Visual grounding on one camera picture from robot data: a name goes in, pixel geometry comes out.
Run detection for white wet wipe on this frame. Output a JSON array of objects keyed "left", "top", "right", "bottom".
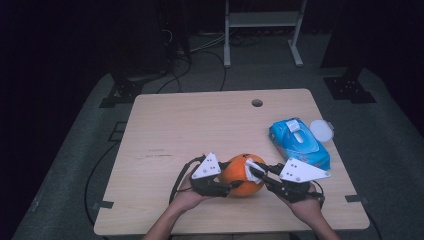
[{"left": 244, "top": 158, "right": 268, "bottom": 184}]

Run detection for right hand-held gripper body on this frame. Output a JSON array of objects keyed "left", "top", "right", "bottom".
[{"left": 270, "top": 157, "right": 332, "bottom": 204}]

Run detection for grey tape strip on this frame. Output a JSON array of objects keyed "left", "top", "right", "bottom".
[
  {"left": 91, "top": 200, "right": 115, "bottom": 210},
  {"left": 344, "top": 194, "right": 369, "bottom": 205}
]

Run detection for left hand-held gripper black cable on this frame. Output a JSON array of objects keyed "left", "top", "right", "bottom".
[{"left": 168, "top": 154, "right": 208, "bottom": 205}]

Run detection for black stand base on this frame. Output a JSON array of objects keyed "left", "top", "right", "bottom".
[
  {"left": 98, "top": 71, "right": 148, "bottom": 109},
  {"left": 322, "top": 68, "right": 378, "bottom": 104}
]

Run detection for white round plastic lid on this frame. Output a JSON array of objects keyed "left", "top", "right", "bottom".
[{"left": 309, "top": 118, "right": 335, "bottom": 143}]

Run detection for orange plush toy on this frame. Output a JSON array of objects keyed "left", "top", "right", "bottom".
[{"left": 218, "top": 153, "right": 268, "bottom": 198}]

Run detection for right hand-held gripper black cable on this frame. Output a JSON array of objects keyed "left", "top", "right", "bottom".
[{"left": 311, "top": 179, "right": 327, "bottom": 209}]

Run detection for person's left hand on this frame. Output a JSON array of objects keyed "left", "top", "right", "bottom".
[{"left": 170, "top": 172, "right": 210, "bottom": 214}]

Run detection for white floor cables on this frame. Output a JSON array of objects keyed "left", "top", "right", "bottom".
[{"left": 191, "top": 32, "right": 228, "bottom": 53}]

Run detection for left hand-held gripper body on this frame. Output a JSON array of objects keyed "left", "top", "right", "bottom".
[{"left": 188, "top": 152, "right": 234, "bottom": 199}]

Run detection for long black floor cable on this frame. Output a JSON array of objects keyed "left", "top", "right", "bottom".
[{"left": 83, "top": 141, "right": 120, "bottom": 231}]

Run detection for blue wet wipes pack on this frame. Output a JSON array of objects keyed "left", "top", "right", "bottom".
[{"left": 268, "top": 117, "right": 333, "bottom": 172}]

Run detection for white metal stand frame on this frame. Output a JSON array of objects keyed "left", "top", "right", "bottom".
[{"left": 223, "top": 0, "right": 308, "bottom": 69}]

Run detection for hand-held gripper black cable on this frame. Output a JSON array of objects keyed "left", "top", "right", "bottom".
[
  {"left": 311, "top": 179, "right": 327, "bottom": 209},
  {"left": 168, "top": 154, "right": 208, "bottom": 205}
]

